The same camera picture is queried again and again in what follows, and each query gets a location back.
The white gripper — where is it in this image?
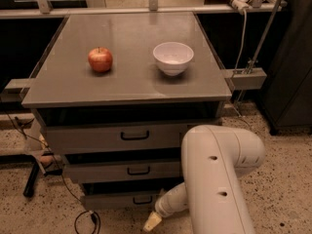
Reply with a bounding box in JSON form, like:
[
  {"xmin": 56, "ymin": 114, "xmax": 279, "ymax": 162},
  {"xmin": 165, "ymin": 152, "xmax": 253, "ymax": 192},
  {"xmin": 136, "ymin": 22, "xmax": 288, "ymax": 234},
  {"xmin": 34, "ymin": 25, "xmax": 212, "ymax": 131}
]
[{"xmin": 143, "ymin": 195, "xmax": 173, "ymax": 232}]

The grey bottom drawer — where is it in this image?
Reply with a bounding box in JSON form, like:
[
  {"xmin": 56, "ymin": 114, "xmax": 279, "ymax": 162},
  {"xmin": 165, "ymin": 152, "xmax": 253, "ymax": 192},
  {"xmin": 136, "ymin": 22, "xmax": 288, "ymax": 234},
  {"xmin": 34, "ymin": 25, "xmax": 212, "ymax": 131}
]
[{"xmin": 81, "ymin": 181, "xmax": 166, "ymax": 210}]

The grey drawer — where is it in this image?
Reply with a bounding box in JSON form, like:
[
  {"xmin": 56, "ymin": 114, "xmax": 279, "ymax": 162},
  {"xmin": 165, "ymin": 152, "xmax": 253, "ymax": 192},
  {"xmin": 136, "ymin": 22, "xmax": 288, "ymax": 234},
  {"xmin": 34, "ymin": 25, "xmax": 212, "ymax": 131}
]
[
  {"xmin": 40, "ymin": 118, "xmax": 223, "ymax": 155},
  {"xmin": 81, "ymin": 181, "xmax": 166, "ymax": 210},
  {"xmin": 65, "ymin": 160, "xmax": 180, "ymax": 183}
]

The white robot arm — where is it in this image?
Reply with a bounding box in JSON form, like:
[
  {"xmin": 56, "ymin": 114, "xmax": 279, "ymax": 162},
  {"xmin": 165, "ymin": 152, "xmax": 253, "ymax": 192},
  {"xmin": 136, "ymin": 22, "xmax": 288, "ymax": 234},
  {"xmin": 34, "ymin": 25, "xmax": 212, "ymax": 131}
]
[{"xmin": 143, "ymin": 125, "xmax": 265, "ymax": 234}]

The grey middle drawer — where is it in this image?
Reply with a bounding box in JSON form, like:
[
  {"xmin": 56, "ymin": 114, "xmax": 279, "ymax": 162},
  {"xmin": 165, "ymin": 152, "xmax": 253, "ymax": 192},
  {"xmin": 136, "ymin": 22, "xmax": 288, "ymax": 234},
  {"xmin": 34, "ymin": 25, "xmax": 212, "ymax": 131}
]
[{"xmin": 65, "ymin": 160, "xmax": 180, "ymax": 183}]

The grey top drawer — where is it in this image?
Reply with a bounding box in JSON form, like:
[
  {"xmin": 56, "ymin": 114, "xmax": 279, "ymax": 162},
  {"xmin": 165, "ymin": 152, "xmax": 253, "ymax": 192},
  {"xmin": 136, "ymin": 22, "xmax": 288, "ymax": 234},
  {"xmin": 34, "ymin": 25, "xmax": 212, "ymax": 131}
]
[{"xmin": 40, "ymin": 118, "xmax": 223, "ymax": 155}]

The grey drawer cabinet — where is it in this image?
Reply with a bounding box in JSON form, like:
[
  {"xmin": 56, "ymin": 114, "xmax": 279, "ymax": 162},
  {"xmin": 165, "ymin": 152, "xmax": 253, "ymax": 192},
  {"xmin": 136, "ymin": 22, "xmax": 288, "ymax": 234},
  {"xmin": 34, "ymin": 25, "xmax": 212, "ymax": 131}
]
[{"xmin": 22, "ymin": 12, "xmax": 231, "ymax": 196}]

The black bar on floor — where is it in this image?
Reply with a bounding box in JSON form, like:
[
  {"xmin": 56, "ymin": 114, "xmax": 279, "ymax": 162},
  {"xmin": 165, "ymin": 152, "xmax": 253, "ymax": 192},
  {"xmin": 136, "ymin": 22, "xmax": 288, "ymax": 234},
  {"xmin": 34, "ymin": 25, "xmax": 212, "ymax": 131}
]
[{"xmin": 23, "ymin": 163, "xmax": 40, "ymax": 198}]

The white bowl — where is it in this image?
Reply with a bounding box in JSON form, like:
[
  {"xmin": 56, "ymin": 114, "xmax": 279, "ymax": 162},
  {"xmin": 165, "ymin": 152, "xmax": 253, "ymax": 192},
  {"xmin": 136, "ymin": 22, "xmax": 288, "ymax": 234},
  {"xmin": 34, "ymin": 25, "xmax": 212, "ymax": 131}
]
[{"xmin": 153, "ymin": 42, "xmax": 194, "ymax": 76}]

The red apple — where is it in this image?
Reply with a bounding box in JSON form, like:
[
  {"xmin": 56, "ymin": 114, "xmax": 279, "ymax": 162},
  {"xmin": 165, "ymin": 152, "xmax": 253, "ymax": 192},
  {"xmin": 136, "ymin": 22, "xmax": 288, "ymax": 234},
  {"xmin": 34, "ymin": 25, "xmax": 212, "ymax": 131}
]
[{"xmin": 88, "ymin": 47, "xmax": 113, "ymax": 73}]

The dark cabinet on right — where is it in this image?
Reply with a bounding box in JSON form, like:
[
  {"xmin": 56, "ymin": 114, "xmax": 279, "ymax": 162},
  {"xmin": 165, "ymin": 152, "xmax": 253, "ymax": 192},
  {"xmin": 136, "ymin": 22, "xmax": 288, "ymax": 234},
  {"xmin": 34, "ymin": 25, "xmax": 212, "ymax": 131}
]
[{"xmin": 258, "ymin": 0, "xmax": 312, "ymax": 136}]

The white power strip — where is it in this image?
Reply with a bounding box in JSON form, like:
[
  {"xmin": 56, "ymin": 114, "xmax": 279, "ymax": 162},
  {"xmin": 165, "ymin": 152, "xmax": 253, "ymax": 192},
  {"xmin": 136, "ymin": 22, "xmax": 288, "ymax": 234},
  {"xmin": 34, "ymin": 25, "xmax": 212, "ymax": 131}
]
[{"xmin": 217, "ymin": 0, "xmax": 252, "ymax": 16}]

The black floor cable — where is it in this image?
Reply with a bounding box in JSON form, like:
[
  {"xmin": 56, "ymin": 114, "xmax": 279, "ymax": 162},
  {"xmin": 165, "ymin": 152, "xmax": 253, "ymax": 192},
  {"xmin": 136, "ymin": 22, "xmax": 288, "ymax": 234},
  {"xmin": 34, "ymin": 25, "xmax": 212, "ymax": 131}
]
[{"xmin": 0, "ymin": 107, "xmax": 101, "ymax": 234}]

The grey metal side bracket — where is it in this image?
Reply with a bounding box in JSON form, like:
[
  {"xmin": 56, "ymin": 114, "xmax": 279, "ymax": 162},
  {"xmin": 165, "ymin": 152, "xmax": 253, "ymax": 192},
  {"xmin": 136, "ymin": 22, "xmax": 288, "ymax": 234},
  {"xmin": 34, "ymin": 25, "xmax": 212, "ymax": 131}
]
[{"xmin": 221, "ymin": 68, "xmax": 267, "ymax": 91}]

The grey metal rail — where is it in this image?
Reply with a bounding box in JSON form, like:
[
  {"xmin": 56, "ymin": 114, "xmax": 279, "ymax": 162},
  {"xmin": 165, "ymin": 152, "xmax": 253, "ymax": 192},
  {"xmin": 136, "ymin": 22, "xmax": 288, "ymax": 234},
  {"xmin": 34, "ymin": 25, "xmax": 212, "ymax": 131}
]
[{"xmin": 0, "ymin": 3, "xmax": 287, "ymax": 20}]

